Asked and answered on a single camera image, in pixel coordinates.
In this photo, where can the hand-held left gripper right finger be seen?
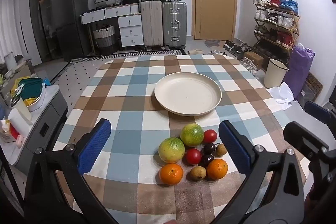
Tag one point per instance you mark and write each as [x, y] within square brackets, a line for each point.
[233, 145]

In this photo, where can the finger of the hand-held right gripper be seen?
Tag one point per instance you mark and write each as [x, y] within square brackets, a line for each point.
[316, 110]
[302, 134]

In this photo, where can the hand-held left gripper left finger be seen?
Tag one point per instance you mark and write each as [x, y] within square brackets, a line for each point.
[95, 145]

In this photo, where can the small brown fruit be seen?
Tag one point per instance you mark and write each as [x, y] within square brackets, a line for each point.
[197, 172]
[221, 149]

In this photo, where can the orange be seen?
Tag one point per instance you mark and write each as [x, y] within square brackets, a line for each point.
[216, 169]
[170, 174]

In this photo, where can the green citrus fruit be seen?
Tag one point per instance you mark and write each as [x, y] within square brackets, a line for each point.
[171, 149]
[192, 134]

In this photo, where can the cream round plate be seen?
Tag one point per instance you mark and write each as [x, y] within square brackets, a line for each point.
[187, 92]

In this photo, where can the dark purple plum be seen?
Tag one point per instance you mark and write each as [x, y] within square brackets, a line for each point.
[209, 148]
[206, 159]

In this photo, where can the red tomato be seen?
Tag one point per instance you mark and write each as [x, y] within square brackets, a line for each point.
[210, 135]
[193, 156]

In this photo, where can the brown doormat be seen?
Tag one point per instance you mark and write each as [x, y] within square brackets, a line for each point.
[313, 85]

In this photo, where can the white plastic bag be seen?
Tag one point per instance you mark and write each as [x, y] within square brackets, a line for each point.
[283, 94]

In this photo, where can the purple bag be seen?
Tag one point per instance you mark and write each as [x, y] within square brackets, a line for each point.
[298, 69]

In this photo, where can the checked tablecloth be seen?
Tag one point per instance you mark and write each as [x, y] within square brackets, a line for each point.
[131, 108]

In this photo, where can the grey cart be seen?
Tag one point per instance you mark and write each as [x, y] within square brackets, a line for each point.
[50, 119]

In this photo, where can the white bucket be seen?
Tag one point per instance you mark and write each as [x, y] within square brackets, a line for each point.
[274, 74]

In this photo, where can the white basin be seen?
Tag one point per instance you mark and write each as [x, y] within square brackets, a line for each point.
[44, 100]

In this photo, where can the white dotted rug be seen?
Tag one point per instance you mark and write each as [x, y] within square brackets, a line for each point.
[78, 69]

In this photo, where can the white paper roll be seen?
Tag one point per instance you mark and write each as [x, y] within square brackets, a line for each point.
[18, 125]

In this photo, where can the cardboard box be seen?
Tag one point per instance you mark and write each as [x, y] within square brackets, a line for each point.
[253, 58]

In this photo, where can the wooden shoe rack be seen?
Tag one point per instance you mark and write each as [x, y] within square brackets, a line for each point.
[295, 27]

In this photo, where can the teal pouch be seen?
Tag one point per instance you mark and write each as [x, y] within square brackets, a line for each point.
[30, 87]

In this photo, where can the row of sneakers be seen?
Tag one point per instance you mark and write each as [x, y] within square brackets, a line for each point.
[283, 20]

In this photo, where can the cluster of dark shoes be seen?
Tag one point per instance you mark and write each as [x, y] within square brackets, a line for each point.
[236, 48]

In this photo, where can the beige slipper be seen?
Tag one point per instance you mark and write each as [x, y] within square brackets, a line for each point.
[196, 51]

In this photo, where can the grey floor cloth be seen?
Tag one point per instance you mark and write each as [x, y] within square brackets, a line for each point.
[212, 43]

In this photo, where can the woven basket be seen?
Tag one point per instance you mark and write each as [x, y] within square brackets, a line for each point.
[105, 40]

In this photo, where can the white drawer cabinet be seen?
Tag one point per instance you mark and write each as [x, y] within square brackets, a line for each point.
[128, 27]

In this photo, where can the dark grey fridge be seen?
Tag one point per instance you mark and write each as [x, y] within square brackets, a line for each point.
[71, 16]

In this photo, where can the beige suitcase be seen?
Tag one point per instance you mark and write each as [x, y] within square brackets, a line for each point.
[151, 23]

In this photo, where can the silver suitcase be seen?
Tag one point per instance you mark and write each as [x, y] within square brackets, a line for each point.
[174, 24]

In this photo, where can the dark glass cabinet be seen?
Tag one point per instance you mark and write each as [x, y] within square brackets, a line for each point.
[42, 8]

